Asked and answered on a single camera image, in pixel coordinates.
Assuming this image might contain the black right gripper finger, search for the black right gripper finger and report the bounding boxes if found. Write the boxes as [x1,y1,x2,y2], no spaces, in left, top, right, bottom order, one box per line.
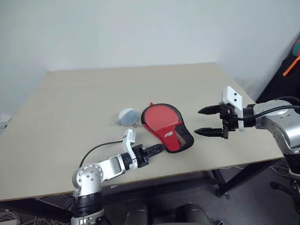
[194,127,224,138]
[198,104,222,116]

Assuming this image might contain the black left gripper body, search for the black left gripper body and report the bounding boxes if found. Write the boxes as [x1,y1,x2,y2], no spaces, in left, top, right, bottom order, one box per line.
[132,144,151,168]

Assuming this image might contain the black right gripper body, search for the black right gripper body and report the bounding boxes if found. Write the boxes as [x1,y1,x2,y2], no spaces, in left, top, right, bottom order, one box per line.
[219,103,240,140]

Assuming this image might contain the red black paddle case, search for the red black paddle case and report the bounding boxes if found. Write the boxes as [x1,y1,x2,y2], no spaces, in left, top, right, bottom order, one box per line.
[140,101,195,154]

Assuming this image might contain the grey white plush pendant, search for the grey white plush pendant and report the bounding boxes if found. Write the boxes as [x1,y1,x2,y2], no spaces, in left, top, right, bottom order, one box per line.
[114,107,143,128]

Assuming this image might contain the black metal table leg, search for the black metal table leg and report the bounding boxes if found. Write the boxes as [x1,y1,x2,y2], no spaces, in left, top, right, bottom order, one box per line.
[210,158,285,200]

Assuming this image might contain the dark rounded shape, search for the dark rounded shape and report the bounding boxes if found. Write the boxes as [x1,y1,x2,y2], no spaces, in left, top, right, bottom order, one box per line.
[123,202,151,225]
[175,202,213,225]

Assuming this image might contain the black bag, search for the black bag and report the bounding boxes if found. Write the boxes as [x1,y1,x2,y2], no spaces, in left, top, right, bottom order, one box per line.
[255,55,300,106]

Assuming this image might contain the black chair base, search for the black chair base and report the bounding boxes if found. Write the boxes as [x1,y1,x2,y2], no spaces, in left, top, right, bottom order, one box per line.
[269,180,300,211]

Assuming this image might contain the teal orange object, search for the teal orange object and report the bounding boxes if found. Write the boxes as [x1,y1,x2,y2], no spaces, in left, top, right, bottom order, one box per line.
[291,35,300,57]

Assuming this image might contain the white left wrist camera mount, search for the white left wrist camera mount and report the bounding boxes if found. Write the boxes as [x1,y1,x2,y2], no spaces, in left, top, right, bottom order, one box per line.
[120,128,139,170]

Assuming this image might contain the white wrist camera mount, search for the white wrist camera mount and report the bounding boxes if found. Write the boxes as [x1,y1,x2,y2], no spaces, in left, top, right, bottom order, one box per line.
[120,128,139,170]
[218,86,246,132]

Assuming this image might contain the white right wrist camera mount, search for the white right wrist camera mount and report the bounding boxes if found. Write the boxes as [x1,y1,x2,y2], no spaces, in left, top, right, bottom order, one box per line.
[218,86,246,132]

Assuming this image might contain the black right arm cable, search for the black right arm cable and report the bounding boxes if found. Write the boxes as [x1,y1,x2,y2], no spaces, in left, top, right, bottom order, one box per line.
[236,96,300,123]

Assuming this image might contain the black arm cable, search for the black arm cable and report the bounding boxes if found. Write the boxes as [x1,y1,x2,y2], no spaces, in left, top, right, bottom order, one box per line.
[79,140,125,167]
[236,96,300,123]

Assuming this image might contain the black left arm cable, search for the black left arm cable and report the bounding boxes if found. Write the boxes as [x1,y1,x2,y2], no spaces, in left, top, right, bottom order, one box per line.
[79,140,125,167]

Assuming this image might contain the grey floor cables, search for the grey floor cables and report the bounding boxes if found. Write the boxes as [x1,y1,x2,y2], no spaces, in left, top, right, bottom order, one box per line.
[270,164,293,178]

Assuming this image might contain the orange strap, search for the orange strap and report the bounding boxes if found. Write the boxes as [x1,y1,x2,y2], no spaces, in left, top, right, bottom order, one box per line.
[282,55,300,77]

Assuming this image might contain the white floor cables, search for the white floor cables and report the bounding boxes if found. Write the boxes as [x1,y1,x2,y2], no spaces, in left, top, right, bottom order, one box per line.
[0,198,73,225]

